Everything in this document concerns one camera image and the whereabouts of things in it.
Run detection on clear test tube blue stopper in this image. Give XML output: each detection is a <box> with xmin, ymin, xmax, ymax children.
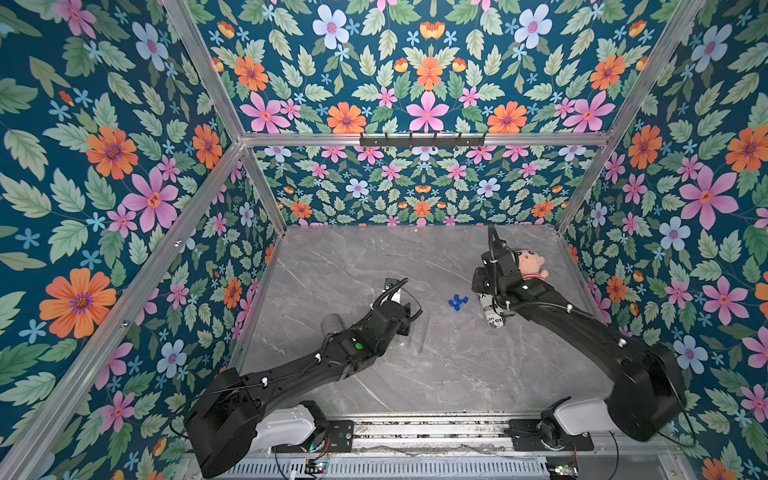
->
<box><xmin>417</xmin><ymin>318</ymin><xmax>430</xmax><ymax>356</ymax></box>

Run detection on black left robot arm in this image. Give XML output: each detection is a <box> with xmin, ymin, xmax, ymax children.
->
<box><xmin>184</xmin><ymin>278</ymin><xmax>423</xmax><ymax>479</ymax></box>

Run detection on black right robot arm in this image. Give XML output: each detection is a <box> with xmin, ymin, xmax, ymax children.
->
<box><xmin>472</xmin><ymin>226</ymin><xmax>686</xmax><ymax>450</ymax></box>

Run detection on plush doll orange pants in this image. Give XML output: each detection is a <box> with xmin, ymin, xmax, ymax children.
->
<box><xmin>516</xmin><ymin>250</ymin><xmax>549</xmax><ymax>280</ymax></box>

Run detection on grey oval stone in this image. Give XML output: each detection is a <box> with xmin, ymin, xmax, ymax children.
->
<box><xmin>321</xmin><ymin>314</ymin><xmax>346</xmax><ymax>337</ymax></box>

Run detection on white ventilation grille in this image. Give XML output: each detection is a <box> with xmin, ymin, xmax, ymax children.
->
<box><xmin>219</xmin><ymin>456</ymin><xmax>550</xmax><ymax>479</ymax></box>

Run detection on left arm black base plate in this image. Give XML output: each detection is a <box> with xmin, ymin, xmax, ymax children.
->
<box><xmin>273</xmin><ymin>420</ymin><xmax>355</xmax><ymax>455</ymax></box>

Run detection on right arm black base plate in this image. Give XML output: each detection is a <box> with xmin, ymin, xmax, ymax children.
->
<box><xmin>504</xmin><ymin>419</ymin><xmax>594</xmax><ymax>452</ymax></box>

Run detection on metal hook rail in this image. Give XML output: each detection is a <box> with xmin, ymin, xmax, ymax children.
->
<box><xmin>358</xmin><ymin>133</ymin><xmax>486</xmax><ymax>149</ymax></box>

